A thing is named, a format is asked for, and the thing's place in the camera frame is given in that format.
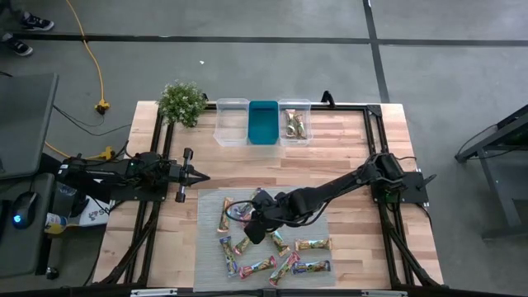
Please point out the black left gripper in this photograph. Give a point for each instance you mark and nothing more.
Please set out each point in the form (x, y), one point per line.
(180, 175)

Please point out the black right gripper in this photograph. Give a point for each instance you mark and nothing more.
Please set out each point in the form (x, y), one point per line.
(268, 206)

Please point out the blue oatmeal raisin granola bar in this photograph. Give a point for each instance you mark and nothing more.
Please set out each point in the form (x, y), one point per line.
(311, 267)
(241, 211)
(229, 255)

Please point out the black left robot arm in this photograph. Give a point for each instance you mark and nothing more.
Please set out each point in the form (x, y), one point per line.
(103, 173)

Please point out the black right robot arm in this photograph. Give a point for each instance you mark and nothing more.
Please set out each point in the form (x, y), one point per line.
(342, 183)

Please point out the clear plastic bin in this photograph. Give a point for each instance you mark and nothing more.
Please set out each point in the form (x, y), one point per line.
(231, 123)
(295, 142)

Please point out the grey woven mat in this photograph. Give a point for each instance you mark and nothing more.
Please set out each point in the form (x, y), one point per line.
(206, 280)

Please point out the green potted plant black pot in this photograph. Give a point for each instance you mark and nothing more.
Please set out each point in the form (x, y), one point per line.
(181, 103)

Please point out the teal plastic bin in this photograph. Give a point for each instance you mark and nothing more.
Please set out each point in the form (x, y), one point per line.
(263, 123)

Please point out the white printed box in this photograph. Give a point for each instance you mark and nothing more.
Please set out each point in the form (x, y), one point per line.
(97, 214)

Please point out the white label plate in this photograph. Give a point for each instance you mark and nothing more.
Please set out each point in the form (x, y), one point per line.
(383, 293)
(152, 292)

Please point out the yellow labelled bottle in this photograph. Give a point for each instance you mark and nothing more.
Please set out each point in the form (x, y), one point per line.
(55, 224)

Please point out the black clamp knob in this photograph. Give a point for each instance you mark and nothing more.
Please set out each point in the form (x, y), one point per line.
(328, 98)

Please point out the black computer mouse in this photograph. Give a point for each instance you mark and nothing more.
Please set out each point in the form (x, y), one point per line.
(24, 208)

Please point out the dark grey panel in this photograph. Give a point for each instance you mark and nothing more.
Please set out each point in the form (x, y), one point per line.
(24, 123)

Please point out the grey desk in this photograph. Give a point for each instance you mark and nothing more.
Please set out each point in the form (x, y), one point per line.
(20, 251)

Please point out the person's shoe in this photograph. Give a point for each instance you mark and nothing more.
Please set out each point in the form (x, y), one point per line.
(39, 22)
(18, 46)

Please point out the dark grey metal cart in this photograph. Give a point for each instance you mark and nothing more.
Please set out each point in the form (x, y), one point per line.
(502, 198)

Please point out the black aluminium table frame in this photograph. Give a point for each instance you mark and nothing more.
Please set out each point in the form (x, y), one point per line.
(346, 107)

